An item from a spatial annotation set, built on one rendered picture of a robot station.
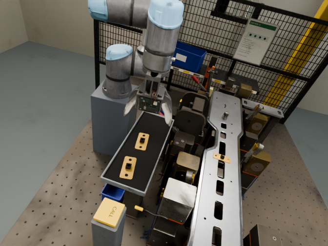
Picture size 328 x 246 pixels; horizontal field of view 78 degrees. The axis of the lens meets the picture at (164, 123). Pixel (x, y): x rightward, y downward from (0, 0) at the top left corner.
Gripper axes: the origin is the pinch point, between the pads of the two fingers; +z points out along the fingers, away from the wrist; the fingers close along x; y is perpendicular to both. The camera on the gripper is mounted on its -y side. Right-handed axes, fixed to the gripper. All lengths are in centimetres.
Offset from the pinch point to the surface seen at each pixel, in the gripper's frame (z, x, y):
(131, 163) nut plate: 8.8, -1.7, 11.9
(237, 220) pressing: 25.9, 39.7, 13.6
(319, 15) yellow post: -30, 96, -114
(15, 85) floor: 127, -190, -164
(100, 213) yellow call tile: 9.9, -5.6, 28.1
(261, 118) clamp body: 22, 64, -51
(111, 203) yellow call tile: 9.9, -3.7, 25.2
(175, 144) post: 16.0, 12.8, -8.0
